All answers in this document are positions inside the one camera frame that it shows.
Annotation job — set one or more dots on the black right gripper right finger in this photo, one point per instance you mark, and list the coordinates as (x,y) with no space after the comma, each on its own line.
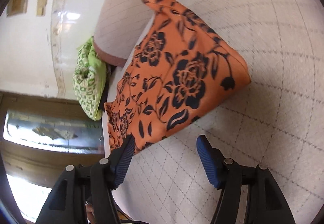
(265,201)

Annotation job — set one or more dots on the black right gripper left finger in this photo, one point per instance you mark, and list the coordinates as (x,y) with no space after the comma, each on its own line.
(66,202)

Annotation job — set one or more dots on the orange black floral garment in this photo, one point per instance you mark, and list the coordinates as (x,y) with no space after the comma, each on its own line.
(179,72)

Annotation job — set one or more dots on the wooden glass door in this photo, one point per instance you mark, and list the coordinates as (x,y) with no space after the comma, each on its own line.
(41,136)

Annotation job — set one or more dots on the green patterned cloth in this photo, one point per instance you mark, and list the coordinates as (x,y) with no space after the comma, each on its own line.
(89,80)

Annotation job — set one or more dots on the small beige wall switch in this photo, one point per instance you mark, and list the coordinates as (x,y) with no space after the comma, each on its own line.
(41,7)

